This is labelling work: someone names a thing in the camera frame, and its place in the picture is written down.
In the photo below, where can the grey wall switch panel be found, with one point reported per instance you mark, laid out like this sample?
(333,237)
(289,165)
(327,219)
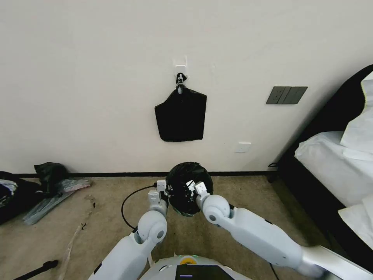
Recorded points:
(287,95)

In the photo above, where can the white bed sheet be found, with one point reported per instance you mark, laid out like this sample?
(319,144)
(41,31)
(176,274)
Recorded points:
(323,163)

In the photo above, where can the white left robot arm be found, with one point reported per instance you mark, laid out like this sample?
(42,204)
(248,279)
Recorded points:
(151,227)

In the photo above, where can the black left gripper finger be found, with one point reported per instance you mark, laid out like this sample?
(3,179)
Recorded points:
(171,188)

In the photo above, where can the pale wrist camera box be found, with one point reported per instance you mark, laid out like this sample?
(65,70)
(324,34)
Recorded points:
(161,185)
(191,185)

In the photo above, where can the black bag hanging on hook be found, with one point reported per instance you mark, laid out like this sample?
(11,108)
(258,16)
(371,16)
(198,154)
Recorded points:
(180,119)

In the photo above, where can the black baseboard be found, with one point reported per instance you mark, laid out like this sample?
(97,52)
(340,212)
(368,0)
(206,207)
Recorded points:
(116,174)

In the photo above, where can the crumpled black bag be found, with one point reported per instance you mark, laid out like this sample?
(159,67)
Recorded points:
(51,173)

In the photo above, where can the white robot front shell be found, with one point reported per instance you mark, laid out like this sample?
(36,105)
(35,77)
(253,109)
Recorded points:
(192,269)

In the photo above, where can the black bed frame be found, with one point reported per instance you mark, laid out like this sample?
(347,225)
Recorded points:
(323,116)

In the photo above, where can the metal wall hook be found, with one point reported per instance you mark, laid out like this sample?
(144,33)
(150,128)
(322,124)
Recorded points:
(180,83)

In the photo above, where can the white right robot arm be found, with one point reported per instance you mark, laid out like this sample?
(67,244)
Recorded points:
(256,233)

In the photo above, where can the clear plastic strip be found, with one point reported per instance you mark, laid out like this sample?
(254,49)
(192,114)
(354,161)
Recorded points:
(74,242)

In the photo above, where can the packaged grey bag rolls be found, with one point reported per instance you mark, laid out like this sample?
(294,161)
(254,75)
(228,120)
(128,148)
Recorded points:
(55,198)

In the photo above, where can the white hook plate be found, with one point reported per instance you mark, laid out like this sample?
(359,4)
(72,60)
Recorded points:
(180,65)

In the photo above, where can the round bin with black bag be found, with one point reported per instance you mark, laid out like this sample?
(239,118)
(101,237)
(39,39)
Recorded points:
(183,178)

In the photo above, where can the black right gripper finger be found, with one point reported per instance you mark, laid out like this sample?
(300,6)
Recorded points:
(186,194)

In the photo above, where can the black stick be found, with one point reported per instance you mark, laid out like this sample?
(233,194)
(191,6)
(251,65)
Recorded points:
(38,269)

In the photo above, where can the white wall outlet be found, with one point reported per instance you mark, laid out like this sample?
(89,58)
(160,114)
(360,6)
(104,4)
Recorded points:
(243,147)

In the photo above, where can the large black bag pile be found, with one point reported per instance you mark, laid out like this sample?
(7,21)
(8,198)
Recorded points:
(14,198)

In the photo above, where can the white pillow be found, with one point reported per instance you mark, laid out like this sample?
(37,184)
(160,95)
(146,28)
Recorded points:
(362,122)

